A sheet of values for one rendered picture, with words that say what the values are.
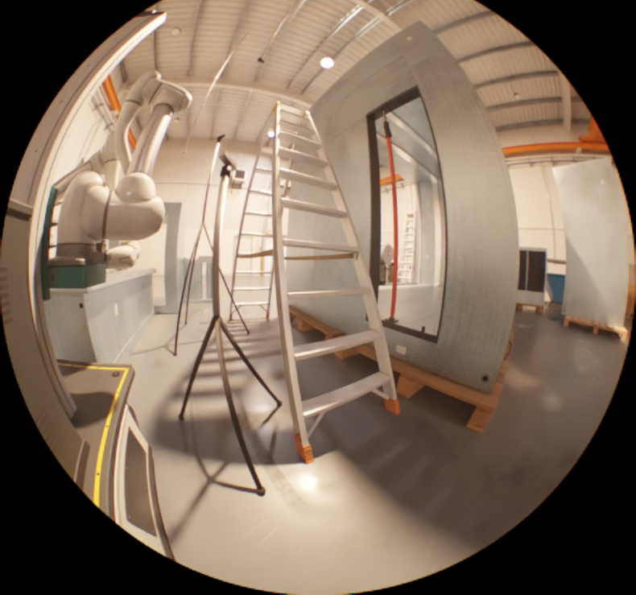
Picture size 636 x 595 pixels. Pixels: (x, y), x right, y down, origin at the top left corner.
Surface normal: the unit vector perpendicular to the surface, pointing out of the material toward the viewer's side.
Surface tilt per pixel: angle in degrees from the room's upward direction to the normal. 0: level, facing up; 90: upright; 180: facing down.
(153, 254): 90
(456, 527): 0
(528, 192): 90
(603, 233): 90
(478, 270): 90
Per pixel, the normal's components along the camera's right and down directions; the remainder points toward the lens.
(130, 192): 0.82, -0.19
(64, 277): 0.60, 0.07
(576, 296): -0.98, -0.03
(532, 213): -0.86, 0.00
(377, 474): 0.04, -1.00
